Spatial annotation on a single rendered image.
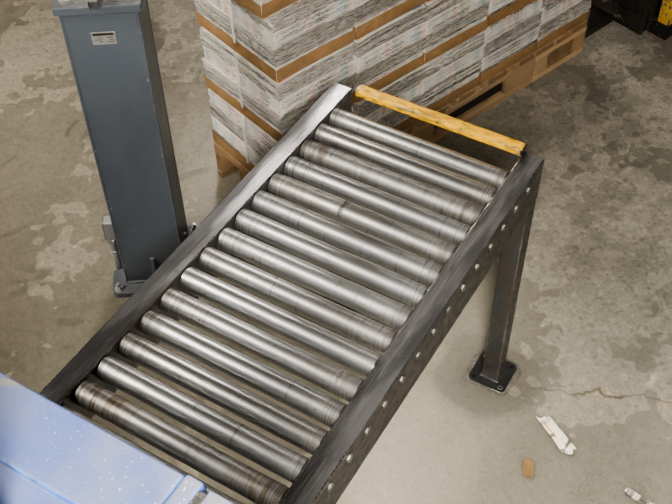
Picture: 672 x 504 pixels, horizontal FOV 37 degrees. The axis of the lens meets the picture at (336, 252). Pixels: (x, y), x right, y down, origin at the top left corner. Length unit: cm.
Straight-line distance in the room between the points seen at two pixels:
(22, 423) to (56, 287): 223
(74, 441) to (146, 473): 8
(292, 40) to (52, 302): 108
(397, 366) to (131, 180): 118
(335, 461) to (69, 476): 91
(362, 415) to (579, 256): 153
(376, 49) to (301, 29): 34
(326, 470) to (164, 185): 127
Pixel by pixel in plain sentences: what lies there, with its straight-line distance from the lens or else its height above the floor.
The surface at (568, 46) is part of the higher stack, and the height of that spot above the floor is 7.
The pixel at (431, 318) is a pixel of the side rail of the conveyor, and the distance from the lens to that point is 196.
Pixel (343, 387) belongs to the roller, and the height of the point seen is 79.
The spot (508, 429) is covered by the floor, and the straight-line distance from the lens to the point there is 279.
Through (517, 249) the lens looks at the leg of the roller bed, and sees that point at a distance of 245.
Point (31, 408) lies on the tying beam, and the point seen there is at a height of 155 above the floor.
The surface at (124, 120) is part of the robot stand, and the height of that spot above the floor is 65.
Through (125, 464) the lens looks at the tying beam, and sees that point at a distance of 92.
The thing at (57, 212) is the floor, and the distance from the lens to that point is 341.
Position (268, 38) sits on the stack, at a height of 74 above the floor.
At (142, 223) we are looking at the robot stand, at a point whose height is 27.
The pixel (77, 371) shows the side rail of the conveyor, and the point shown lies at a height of 80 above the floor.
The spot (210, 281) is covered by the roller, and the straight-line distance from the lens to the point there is 203.
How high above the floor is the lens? 232
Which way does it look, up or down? 48 degrees down
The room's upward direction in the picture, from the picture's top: 1 degrees counter-clockwise
